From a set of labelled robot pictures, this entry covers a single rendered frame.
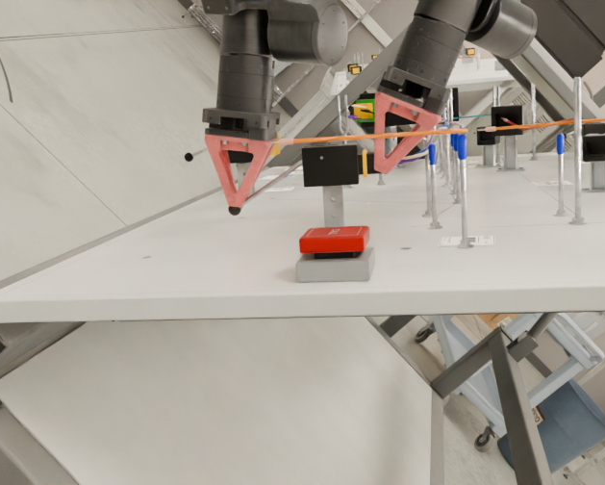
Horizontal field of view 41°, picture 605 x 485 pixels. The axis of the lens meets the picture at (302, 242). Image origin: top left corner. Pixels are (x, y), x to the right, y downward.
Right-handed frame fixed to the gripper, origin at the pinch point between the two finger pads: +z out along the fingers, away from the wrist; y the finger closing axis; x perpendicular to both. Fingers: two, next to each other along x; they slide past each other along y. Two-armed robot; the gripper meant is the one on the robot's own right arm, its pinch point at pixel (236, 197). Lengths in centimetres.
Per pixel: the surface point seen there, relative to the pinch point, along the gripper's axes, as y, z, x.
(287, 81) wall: 751, -14, 89
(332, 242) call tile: -23.5, -1.0, -11.7
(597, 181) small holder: 22.0, -3.9, -42.2
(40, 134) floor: 229, 17, 121
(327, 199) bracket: -0.9, -1.0, -9.6
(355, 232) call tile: -21.9, -1.6, -13.3
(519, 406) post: 43, 35, -41
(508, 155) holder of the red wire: 55, -4, -36
